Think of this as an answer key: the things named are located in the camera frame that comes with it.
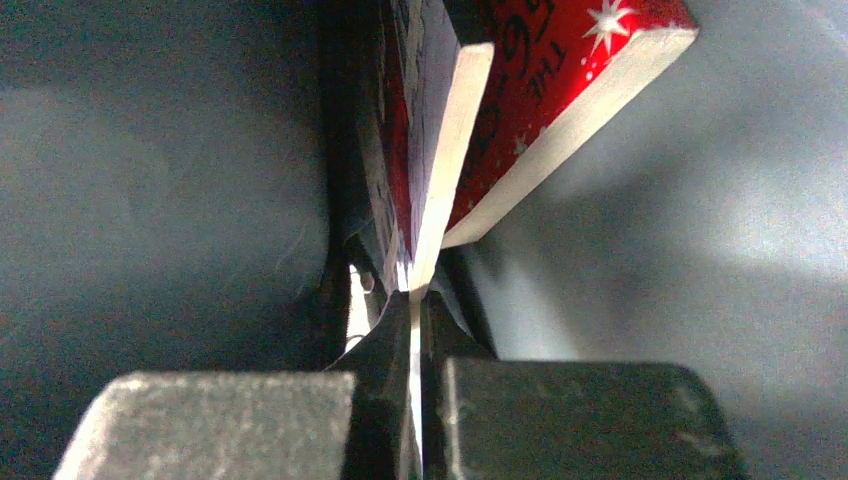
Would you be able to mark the thin pink illustrated book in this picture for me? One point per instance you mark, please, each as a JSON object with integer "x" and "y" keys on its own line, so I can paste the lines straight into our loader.
{"x": 425, "y": 68}

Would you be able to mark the black backpack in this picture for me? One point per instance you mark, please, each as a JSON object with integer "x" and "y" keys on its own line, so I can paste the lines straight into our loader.
{"x": 181, "y": 184}

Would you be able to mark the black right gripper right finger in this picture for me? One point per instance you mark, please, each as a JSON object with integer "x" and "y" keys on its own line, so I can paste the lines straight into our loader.
{"x": 486, "y": 418}

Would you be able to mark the red Treehouse paperback book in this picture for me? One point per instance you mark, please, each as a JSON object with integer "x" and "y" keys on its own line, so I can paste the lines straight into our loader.
{"x": 561, "y": 70}

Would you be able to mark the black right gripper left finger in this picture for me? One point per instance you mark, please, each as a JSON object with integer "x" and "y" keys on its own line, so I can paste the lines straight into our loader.
{"x": 350, "y": 421}

